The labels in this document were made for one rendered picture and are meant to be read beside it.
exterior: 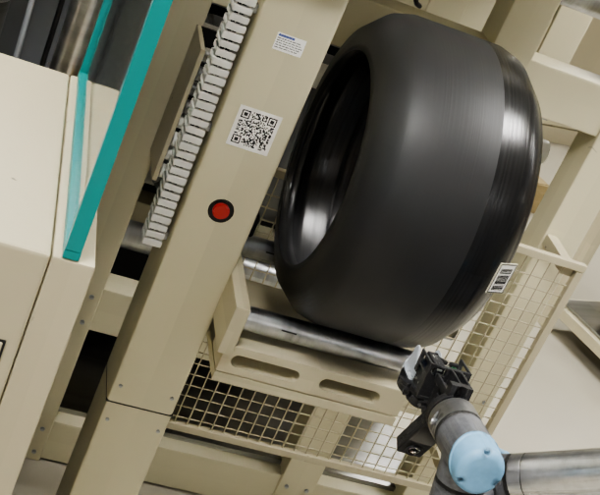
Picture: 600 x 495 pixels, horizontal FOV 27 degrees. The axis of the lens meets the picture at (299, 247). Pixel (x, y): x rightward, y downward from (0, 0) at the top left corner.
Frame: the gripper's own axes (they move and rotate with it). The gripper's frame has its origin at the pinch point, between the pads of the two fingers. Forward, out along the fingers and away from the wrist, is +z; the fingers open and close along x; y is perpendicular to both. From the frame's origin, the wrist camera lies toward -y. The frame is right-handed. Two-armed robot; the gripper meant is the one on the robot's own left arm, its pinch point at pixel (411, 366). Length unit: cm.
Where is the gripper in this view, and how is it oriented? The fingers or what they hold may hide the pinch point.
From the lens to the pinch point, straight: 205.5
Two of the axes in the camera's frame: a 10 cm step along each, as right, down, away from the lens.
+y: 3.5, -8.8, -3.0
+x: -9.2, -2.7, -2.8
